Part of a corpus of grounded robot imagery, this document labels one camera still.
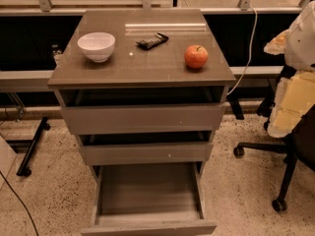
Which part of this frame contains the black cable on floor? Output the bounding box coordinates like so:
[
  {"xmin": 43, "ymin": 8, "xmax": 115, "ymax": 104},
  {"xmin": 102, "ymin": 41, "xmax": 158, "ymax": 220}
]
[{"xmin": 0, "ymin": 170, "xmax": 40, "ymax": 236}]

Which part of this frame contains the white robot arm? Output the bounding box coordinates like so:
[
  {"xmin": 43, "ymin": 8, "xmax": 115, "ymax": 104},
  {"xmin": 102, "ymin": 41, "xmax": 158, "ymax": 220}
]
[{"xmin": 264, "ymin": 1, "xmax": 315, "ymax": 138}]

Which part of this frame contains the black snack bar wrapper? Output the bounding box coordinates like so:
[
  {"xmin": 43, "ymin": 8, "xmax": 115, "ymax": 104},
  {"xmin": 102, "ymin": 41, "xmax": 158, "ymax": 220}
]
[{"xmin": 137, "ymin": 32, "xmax": 168, "ymax": 50}]

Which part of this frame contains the grey top drawer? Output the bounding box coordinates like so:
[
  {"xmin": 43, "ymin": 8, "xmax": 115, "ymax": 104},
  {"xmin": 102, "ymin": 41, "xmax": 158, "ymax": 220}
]
[{"xmin": 58, "ymin": 87, "xmax": 226, "ymax": 135}]

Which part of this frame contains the white ceramic bowl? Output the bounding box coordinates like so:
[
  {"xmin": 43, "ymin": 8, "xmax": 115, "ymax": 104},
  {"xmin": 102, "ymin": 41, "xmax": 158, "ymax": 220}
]
[{"xmin": 77, "ymin": 32, "xmax": 115, "ymax": 63}]

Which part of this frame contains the red apple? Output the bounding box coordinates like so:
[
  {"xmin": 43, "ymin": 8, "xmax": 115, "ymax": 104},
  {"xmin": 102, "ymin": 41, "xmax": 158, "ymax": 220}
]
[{"xmin": 184, "ymin": 45, "xmax": 209, "ymax": 69}]

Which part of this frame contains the black table leg base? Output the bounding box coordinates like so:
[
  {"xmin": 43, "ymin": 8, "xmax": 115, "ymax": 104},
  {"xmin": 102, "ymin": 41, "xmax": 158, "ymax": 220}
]
[{"xmin": 17, "ymin": 117, "xmax": 50, "ymax": 177}]

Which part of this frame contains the black office chair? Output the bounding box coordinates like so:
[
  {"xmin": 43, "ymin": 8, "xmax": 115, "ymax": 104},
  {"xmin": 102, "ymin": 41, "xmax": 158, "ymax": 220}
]
[{"xmin": 232, "ymin": 64, "xmax": 315, "ymax": 213}]

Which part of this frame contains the metal window railing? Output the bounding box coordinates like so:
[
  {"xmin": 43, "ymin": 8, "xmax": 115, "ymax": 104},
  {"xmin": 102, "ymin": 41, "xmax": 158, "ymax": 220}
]
[{"xmin": 0, "ymin": 0, "xmax": 315, "ymax": 17}]

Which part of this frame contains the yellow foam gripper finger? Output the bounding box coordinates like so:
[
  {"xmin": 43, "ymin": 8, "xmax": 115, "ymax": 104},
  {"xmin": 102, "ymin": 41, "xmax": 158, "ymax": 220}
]
[
  {"xmin": 267, "ymin": 72, "xmax": 315, "ymax": 138},
  {"xmin": 264, "ymin": 29, "xmax": 289, "ymax": 55}
]

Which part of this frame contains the grey drawer cabinet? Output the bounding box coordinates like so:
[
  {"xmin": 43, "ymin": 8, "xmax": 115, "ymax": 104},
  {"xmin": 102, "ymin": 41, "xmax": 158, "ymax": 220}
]
[{"xmin": 47, "ymin": 8, "xmax": 237, "ymax": 182}]

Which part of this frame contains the white cable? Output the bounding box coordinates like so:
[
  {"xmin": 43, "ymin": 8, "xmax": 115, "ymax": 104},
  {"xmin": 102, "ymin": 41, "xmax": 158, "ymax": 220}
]
[{"xmin": 225, "ymin": 7, "xmax": 259, "ymax": 97}]

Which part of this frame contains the grey middle drawer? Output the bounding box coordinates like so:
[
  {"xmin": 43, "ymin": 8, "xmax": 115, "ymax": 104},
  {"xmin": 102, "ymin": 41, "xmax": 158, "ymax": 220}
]
[{"xmin": 80, "ymin": 131, "xmax": 213, "ymax": 165}]

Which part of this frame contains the grey bottom drawer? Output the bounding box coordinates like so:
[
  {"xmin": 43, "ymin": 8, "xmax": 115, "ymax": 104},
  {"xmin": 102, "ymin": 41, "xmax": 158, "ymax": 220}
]
[{"xmin": 81, "ymin": 162, "xmax": 217, "ymax": 236}]

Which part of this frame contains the grey drawer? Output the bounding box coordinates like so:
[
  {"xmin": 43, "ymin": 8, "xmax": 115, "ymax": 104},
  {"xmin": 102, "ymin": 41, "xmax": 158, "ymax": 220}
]
[
  {"xmin": 58, "ymin": 87, "xmax": 226, "ymax": 135},
  {"xmin": 80, "ymin": 131, "xmax": 213, "ymax": 165},
  {"xmin": 81, "ymin": 162, "xmax": 217, "ymax": 236}
]

